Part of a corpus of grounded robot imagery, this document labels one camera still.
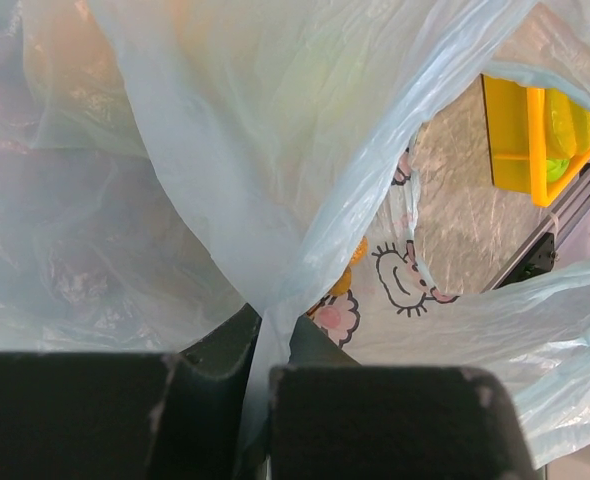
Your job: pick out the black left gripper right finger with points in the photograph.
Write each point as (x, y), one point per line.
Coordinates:
(331, 418)

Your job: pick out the aluminium right side rail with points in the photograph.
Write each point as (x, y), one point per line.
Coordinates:
(539, 253)

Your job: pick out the light blue plastic bag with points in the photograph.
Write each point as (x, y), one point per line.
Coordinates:
(163, 163)

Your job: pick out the yellow plastic tray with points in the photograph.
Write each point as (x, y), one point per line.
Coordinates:
(516, 134)

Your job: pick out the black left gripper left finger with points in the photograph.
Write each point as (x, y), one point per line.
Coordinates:
(127, 415)

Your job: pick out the fake yellow starfruit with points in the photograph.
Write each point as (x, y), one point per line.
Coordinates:
(567, 126)

